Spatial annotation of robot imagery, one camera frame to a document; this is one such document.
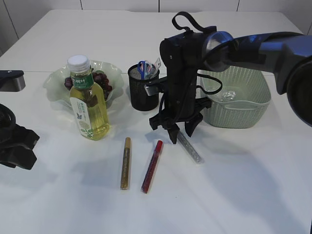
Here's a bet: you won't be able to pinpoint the gold glitter pen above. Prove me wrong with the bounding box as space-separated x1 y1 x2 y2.
120 137 131 190

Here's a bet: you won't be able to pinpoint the purple grape bunch with leaves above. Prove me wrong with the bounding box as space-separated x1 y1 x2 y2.
64 69 113 100

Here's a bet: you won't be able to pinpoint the blue scissors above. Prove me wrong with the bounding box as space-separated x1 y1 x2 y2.
137 60 152 80

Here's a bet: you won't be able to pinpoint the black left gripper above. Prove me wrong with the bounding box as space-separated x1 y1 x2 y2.
0 70 39 170

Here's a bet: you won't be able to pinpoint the red glitter pen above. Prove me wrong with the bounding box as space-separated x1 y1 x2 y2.
141 140 163 194

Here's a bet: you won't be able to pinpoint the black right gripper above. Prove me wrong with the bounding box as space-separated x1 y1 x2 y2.
147 31 211 144

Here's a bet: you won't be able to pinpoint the clear plastic sheet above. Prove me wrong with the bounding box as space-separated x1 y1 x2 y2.
209 86 239 102

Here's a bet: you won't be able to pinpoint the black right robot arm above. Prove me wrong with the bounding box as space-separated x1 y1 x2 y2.
145 31 312 143

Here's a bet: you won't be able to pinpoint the yellow tea bottle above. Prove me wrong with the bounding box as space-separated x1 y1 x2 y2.
67 55 110 141

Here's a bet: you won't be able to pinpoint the pink scissors with purple sheath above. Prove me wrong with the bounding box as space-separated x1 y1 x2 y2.
146 65 156 79

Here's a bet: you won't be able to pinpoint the black mesh pen holder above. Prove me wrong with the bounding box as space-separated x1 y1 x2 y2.
128 64 159 111

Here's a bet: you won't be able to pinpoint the green wavy glass plate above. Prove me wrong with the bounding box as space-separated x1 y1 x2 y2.
43 60 124 108

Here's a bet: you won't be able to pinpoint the clear plastic ruler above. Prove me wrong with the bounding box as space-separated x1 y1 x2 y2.
152 58 161 73

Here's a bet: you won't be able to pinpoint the green woven plastic basket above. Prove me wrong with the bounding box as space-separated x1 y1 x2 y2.
200 66 271 129

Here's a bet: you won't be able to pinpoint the silver glitter pen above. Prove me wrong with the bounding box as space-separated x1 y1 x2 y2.
177 132 204 164

